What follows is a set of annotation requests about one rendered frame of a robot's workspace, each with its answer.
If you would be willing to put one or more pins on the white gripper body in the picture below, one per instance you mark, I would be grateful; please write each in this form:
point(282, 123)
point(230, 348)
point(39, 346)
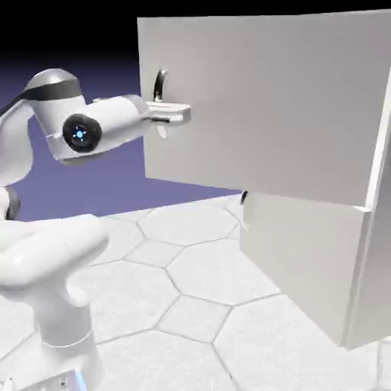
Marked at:
point(175, 113)

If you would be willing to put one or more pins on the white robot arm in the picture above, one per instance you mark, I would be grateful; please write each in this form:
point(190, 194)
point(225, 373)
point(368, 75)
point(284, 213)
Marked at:
point(39, 275)

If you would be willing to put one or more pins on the large white cabinet door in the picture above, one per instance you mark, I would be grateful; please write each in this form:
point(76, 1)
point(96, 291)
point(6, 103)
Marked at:
point(259, 107)

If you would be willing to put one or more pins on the white cabinet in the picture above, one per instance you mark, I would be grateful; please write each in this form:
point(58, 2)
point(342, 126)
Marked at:
point(378, 244)

